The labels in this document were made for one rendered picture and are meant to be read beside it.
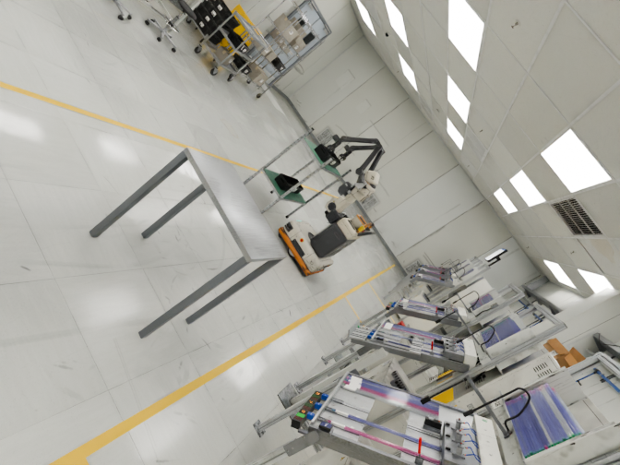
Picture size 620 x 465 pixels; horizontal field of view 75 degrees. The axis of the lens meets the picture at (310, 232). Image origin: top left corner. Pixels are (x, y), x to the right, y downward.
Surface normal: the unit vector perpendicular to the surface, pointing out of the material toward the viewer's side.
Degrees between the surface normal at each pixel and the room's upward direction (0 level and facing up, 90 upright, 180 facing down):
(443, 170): 90
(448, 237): 90
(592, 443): 90
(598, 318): 90
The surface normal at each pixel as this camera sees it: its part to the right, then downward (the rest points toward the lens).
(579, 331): -0.32, 0.00
